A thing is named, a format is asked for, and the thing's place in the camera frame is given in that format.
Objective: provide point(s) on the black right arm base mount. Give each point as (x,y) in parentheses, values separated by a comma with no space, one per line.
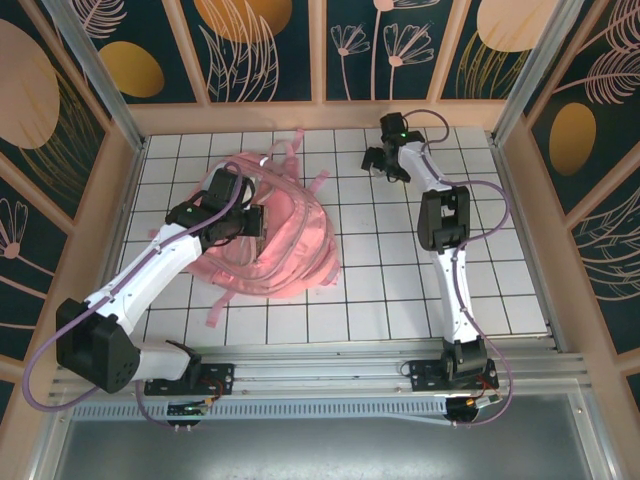
(425,372)

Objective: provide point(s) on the pink backpack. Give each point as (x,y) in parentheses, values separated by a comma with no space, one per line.
(295,240)

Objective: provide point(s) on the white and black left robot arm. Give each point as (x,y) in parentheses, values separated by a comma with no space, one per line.
(145,280)

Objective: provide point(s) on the yellow power connector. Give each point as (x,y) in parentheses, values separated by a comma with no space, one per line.
(472,401)

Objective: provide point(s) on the small green circuit board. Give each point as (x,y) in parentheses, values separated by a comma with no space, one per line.
(187,409)

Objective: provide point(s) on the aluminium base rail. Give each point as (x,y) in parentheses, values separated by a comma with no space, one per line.
(320,372)

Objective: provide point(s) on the grey metal sheet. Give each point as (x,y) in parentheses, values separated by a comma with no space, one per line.
(320,450)

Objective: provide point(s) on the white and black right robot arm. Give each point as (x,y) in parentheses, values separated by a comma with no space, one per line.
(450,280)

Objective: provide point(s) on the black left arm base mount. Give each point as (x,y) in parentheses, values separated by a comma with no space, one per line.
(220,377)

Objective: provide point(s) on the aluminium frame post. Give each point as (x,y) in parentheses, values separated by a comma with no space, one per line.
(533,75)
(101,80)

